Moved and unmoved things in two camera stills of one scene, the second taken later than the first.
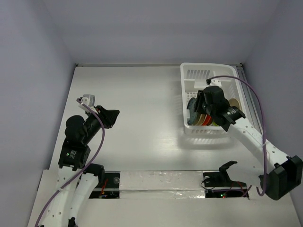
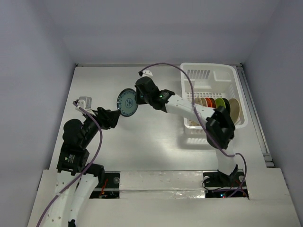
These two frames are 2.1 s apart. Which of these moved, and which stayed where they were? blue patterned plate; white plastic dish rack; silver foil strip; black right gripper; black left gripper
Moved: blue patterned plate; black right gripper
Stayed: silver foil strip; black left gripper; white plastic dish rack
